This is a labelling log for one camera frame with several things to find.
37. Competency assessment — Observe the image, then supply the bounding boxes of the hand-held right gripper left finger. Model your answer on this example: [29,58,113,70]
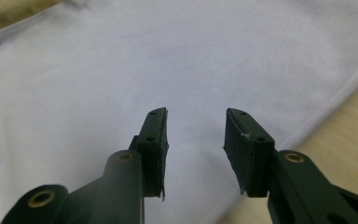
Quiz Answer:
[129,106,171,202]

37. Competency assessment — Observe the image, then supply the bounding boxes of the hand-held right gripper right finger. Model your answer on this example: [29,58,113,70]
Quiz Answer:
[222,107,276,199]

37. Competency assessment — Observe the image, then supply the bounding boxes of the white towel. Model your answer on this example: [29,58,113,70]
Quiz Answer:
[0,0,358,224]

